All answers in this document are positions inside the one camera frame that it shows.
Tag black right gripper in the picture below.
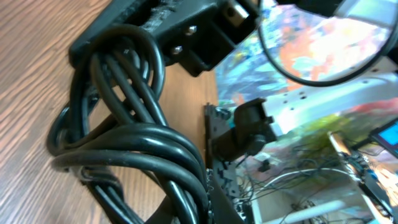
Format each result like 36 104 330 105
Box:
68 0 260 77

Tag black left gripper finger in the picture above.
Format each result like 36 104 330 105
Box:
206 169 244 224

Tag black USB cable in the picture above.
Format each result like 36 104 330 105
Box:
45 24 210 224

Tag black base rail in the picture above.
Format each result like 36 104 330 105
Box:
203 98 279 224

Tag electronics board with wires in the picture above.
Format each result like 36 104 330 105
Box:
234 113 397 223

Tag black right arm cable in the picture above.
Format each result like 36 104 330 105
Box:
257 0 398 88

